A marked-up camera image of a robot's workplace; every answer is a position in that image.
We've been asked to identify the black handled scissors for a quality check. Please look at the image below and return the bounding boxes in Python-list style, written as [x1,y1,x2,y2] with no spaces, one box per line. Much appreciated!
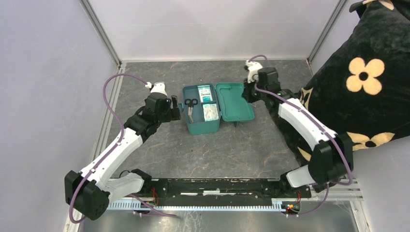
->
[184,99,198,124]

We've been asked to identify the green medicine kit box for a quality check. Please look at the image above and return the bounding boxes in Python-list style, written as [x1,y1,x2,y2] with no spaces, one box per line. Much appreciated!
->
[179,83,254,135]

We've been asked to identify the teal bandage strips stack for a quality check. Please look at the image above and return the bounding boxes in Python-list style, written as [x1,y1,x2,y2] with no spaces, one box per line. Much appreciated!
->
[203,103,219,121]

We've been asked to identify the teal plastic tray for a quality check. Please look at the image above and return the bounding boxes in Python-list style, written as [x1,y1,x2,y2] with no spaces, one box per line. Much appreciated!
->
[181,83,221,125]

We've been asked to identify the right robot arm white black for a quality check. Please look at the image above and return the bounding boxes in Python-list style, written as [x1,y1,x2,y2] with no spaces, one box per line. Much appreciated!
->
[242,63,353,197]

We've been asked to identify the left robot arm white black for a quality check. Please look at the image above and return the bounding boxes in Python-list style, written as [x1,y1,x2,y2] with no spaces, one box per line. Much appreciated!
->
[64,92,181,223]

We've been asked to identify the teal label card in tray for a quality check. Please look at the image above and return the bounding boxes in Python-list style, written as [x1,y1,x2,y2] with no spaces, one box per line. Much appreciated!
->
[197,85,213,102]

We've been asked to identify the black floral cloth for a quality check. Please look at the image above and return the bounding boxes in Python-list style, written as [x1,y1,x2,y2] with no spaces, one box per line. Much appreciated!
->
[296,0,410,151]

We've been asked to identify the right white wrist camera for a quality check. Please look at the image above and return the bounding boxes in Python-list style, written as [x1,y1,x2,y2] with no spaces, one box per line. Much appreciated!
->
[245,60,263,83]

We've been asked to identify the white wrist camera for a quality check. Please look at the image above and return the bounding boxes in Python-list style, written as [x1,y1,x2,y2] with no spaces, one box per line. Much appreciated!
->
[245,60,263,83]
[145,82,168,96]

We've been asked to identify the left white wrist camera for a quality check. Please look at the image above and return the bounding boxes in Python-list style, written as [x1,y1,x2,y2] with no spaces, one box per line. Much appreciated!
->
[145,82,168,96]

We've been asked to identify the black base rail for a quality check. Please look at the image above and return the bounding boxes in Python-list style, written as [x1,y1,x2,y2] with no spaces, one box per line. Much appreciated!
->
[135,178,312,206]

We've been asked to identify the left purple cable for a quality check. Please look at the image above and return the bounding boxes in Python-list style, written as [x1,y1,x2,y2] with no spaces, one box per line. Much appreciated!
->
[68,73,151,224]

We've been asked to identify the purple cable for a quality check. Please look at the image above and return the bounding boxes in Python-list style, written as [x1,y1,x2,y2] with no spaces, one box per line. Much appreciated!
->
[246,54,353,216]
[68,73,151,224]

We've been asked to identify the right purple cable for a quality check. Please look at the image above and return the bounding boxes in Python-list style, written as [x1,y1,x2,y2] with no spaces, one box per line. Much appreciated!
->
[246,54,353,216]

